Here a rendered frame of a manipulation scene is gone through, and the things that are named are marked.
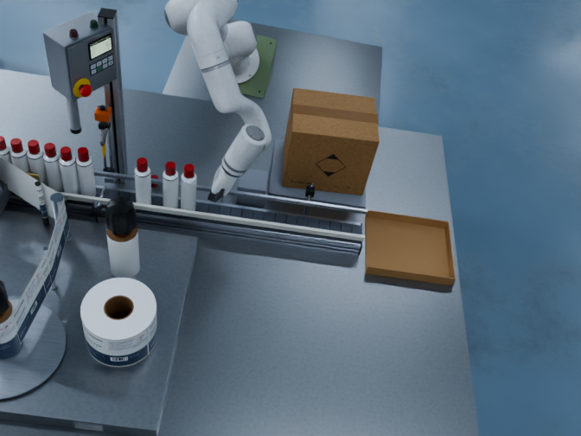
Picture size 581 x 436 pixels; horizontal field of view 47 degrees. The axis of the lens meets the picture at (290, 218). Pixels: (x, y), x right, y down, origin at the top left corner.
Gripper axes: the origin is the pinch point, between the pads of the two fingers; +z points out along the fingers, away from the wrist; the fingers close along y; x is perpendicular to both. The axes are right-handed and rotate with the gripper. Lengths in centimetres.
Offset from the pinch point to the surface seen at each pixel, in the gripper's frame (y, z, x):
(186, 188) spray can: 2.5, -1.1, -9.9
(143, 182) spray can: 2.7, 3.9, -22.8
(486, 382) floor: 0, 47, 153
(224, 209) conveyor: -2.5, 7.1, 6.4
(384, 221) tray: -12, -8, 62
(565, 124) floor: -197, 19, 228
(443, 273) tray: 9, -15, 81
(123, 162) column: -12.5, 14.3, -30.0
